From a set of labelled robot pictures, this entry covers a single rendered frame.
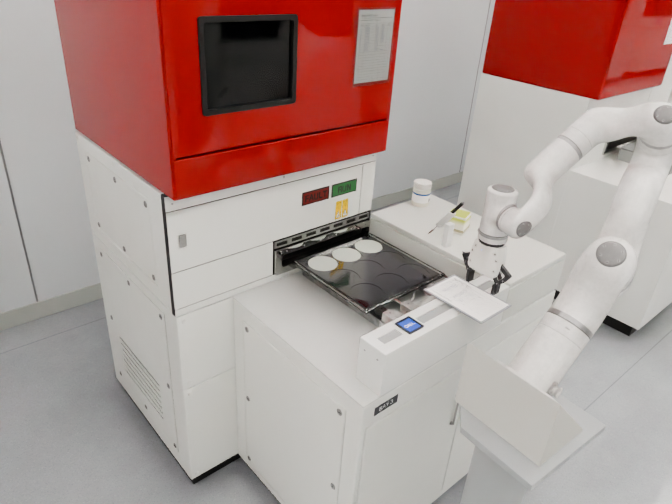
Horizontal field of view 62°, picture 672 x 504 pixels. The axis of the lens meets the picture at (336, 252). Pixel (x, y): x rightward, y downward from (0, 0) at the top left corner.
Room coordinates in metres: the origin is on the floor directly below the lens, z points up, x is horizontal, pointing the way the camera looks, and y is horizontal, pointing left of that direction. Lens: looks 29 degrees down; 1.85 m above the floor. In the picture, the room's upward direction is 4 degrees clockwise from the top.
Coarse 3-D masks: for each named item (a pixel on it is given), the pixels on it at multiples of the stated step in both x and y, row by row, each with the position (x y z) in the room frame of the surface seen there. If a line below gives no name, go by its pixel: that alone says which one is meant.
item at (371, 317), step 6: (306, 276) 1.66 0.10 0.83; (318, 282) 1.61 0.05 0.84; (324, 288) 1.59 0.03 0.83; (330, 294) 1.56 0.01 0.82; (336, 294) 1.54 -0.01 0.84; (342, 300) 1.52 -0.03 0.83; (348, 306) 1.50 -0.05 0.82; (360, 312) 1.46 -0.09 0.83; (372, 312) 1.43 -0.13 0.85; (366, 318) 1.43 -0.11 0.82; (372, 318) 1.42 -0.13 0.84; (378, 318) 1.40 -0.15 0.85; (378, 324) 1.40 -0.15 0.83
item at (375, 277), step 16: (368, 256) 1.70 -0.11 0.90; (384, 256) 1.71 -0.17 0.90; (400, 256) 1.72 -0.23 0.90; (320, 272) 1.57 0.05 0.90; (336, 272) 1.58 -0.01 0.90; (352, 272) 1.59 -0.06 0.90; (368, 272) 1.59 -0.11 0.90; (384, 272) 1.60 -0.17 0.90; (400, 272) 1.61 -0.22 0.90; (416, 272) 1.62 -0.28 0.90; (432, 272) 1.62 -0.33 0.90; (336, 288) 1.48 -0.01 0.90; (352, 288) 1.49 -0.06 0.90; (368, 288) 1.49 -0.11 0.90; (384, 288) 1.50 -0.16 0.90; (400, 288) 1.51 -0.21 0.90; (368, 304) 1.40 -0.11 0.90
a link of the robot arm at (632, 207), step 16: (640, 144) 1.46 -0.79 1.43; (640, 160) 1.45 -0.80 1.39; (656, 160) 1.44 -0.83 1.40; (624, 176) 1.39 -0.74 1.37; (640, 176) 1.36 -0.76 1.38; (656, 176) 1.36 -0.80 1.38; (624, 192) 1.34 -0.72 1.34; (640, 192) 1.32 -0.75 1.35; (656, 192) 1.33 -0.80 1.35; (624, 208) 1.31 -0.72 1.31; (640, 208) 1.30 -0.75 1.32; (608, 224) 1.33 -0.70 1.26; (624, 224) 1.30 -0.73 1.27; (640, 224) 1.29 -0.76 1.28; (640, 240) 1.29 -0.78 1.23
